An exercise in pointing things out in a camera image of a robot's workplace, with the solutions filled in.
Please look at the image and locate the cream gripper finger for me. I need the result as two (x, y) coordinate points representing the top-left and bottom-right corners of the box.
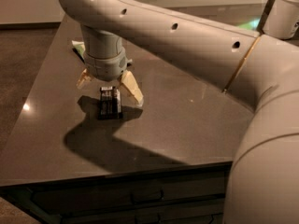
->
(77, 69), (93, 89)
(120, 70), (144, 106)

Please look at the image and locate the black rxbar chocolate bar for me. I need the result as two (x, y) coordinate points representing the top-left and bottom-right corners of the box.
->
(99, 86), (122, 119)

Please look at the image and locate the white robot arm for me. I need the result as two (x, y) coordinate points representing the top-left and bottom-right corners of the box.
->
(59, 0), (299, 224)

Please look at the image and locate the green chip bag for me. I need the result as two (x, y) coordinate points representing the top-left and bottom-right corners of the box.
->
(72, 40), (85, 61)

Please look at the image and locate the dark upper drawer front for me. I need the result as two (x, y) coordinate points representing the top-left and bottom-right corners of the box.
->
(32, 172), (225, 215)

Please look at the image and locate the dark drawer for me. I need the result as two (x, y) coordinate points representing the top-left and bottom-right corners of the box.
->
(61, 199), (224, 224)
(32, 172), (225, 215)

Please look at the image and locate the dark lower drawer front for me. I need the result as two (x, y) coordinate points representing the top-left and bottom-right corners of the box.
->
(61, 199), (224, 224)

